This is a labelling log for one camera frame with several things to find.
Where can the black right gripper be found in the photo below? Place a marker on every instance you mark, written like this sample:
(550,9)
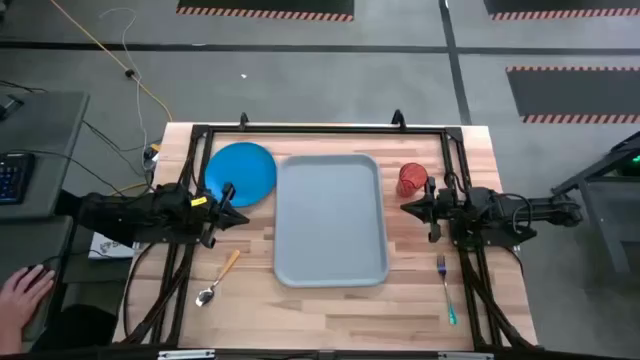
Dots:
(452,206)

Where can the black front rail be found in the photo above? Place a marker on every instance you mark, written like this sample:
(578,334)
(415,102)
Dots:
(575,357)

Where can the grey desk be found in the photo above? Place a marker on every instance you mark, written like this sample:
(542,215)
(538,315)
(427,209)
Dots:
(45,130)

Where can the white and yellow power plug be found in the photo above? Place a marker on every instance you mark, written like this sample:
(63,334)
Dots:
(150,155)

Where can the black backlit keyboard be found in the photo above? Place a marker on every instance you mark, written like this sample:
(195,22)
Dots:
(15,177)

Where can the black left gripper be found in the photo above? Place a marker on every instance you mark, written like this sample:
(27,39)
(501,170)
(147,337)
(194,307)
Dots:
(207,215)

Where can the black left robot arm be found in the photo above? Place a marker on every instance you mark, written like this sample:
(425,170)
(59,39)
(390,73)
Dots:
(125,215)

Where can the grey plastic tray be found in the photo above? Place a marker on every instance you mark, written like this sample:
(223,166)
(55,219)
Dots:
(330,225)

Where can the person's hand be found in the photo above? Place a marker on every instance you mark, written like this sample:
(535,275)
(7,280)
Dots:
(22,295)

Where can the blue plastic plate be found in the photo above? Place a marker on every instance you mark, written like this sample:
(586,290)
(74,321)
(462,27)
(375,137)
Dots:
(240,165)

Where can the black metal stand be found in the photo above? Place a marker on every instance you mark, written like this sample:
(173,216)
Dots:
(600,167)

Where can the black hazard-striped floor mat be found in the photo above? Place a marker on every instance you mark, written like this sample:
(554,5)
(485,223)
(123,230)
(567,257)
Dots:
(565,6)
(575,92)
(265,6)

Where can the yellow label tag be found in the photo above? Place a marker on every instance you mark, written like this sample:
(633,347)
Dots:
(198,201)

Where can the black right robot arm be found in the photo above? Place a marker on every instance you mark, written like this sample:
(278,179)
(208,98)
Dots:
(545,207)

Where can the white printed box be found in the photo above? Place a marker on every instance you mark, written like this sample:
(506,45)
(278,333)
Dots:
(107,247)

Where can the red ribbed cup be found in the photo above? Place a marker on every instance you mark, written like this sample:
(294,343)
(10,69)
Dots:
(411,177)

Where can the small black device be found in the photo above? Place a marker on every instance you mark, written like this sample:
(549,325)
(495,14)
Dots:
(10,106)

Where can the black frame clamp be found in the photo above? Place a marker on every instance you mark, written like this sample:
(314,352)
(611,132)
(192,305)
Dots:
(243,120)
(398,119)

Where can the person's forearm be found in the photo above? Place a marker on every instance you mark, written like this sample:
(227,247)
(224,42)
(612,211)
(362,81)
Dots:
(7,342)

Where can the black metal table frame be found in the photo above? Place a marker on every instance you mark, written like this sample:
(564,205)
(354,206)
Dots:
(325,130)

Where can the silver metal bracket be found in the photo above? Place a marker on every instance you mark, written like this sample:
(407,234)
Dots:
(186,354)
(465,356)

